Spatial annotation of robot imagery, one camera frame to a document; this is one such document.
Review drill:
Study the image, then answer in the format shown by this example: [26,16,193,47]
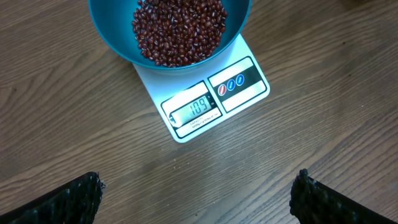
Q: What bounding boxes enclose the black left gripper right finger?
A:
[289,169,397,224]

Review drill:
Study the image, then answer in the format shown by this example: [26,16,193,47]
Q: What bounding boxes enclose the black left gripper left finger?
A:
[1,172,105,224]

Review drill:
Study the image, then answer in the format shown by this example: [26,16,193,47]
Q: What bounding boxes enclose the white digital kitchen scale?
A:
[134,35,270,143]

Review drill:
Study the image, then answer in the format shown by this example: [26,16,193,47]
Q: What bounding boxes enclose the red adzuki beans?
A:
[131,0,228,67]

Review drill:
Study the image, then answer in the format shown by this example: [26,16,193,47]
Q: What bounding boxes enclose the blue plastic bowl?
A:
[88,0,252,71]

